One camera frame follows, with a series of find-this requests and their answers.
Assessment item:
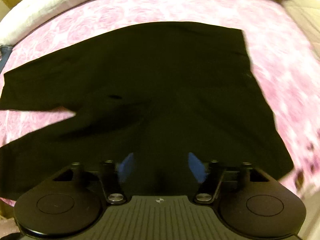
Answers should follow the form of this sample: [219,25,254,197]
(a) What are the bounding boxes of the blue denim jeans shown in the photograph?
[0,45,13,73]

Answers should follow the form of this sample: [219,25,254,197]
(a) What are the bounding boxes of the pink rose bed sheet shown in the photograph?
[4,0,319,199]

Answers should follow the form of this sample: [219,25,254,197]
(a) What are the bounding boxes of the black garment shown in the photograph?
[1,22,293,200]

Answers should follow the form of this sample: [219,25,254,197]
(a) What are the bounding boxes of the white striped quilt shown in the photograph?
[0,0,201,46]

